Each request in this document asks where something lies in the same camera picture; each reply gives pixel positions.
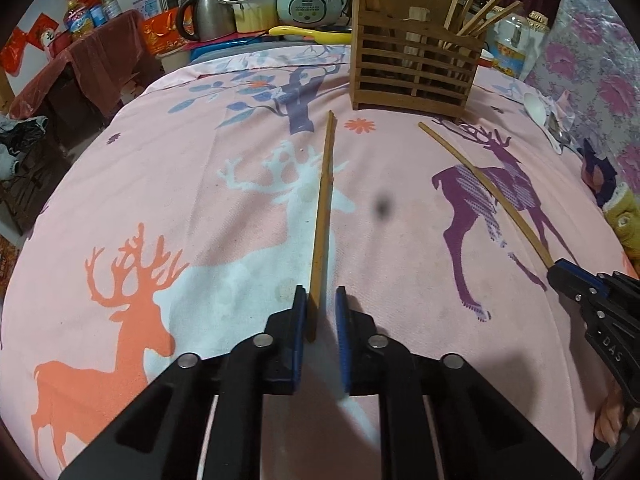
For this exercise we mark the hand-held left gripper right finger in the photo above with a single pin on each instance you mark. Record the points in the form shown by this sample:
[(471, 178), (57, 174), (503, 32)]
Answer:
[(344, 340)]

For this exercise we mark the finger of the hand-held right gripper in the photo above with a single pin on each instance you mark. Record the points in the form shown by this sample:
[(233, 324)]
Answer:
[(577, 272), (565, 285)]

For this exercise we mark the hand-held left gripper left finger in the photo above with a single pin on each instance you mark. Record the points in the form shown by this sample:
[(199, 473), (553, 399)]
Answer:
[(298, 340)]

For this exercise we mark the person's right hand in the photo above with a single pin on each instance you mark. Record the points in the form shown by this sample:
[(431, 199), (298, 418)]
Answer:
[(610, 415)]

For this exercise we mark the yellow and blue stuffed toy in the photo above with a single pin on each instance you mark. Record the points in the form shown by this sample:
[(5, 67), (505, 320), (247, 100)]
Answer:
[(622, 210)]

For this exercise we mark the metal spoon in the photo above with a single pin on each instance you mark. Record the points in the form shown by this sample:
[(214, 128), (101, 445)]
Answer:
[(557, 135)]

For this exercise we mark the white ceramic spoon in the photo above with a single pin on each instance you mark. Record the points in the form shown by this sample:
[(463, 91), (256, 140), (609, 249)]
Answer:
[(534, 107)]

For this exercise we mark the pink deer printed bedsheet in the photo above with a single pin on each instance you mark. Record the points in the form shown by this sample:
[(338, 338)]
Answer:
[(200, 185)]

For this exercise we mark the purple floral cloth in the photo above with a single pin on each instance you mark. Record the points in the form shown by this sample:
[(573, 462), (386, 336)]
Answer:
[(595, 70)]

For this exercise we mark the clear plastic oil jug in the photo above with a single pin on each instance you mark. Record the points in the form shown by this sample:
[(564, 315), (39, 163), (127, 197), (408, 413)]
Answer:
[(512, 40)]

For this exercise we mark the blue tray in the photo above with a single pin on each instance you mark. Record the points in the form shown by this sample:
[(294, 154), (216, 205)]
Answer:
[(220, 47)]

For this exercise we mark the cream cooking pot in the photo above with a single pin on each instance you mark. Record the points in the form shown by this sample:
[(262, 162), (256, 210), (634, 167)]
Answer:
[(255, 12)]

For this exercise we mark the white rice cooker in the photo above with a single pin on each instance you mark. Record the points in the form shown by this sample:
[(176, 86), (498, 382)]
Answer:
[(307, 2)]

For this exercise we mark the red gift box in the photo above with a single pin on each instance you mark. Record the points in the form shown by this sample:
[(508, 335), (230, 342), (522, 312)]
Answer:
[(162, 30)]

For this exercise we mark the stainless steel kettle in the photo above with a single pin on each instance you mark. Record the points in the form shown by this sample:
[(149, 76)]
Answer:
[(212, 12)]

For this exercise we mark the reddish brown table cloth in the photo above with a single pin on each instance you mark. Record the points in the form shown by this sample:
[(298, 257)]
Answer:
[(100, 60)]

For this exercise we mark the black plastic bag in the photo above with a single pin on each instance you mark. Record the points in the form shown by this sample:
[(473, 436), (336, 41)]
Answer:
[(20, 135)]

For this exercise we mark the cooking oil bottle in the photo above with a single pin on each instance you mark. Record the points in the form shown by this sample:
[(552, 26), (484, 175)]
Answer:
[(79, 20)]

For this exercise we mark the red paper wall decoration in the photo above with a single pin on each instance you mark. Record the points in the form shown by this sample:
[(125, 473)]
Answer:
[(42, 30), (11, 50)]

